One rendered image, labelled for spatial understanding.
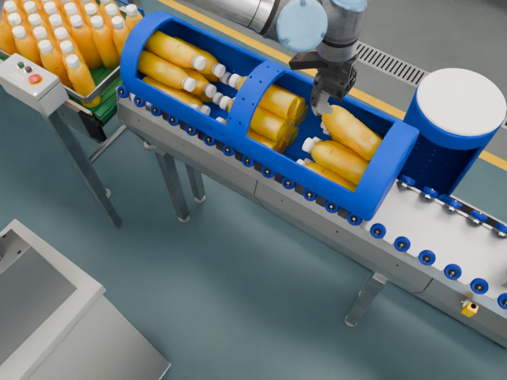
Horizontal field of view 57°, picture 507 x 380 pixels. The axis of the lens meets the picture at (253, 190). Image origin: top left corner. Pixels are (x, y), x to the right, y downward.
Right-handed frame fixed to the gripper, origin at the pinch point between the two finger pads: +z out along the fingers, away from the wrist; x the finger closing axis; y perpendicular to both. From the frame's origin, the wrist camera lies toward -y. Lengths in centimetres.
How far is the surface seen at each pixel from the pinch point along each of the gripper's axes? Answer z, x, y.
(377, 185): 4.2, -11.5, 23.7
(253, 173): 29.5, -11.8, -13.7
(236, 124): 6.2, -13.2, -18.0
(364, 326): 123, -5, 41
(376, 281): 61, -9, 35
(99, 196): 88, -30, -88
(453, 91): 18, 44, 27
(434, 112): 18.5, 32.1, 25.7
